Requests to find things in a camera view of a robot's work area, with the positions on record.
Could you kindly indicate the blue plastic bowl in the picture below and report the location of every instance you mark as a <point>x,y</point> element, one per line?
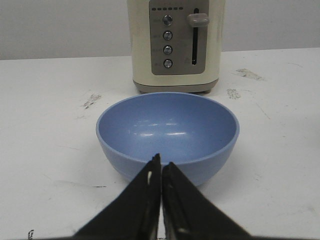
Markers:
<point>194,132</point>

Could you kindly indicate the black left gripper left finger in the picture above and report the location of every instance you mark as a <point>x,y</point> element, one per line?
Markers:
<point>135,212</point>

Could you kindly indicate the cream two-slot toaster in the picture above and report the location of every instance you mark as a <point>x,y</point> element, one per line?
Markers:
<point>176,45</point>

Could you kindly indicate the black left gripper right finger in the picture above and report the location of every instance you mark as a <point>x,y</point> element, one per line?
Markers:
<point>187,213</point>

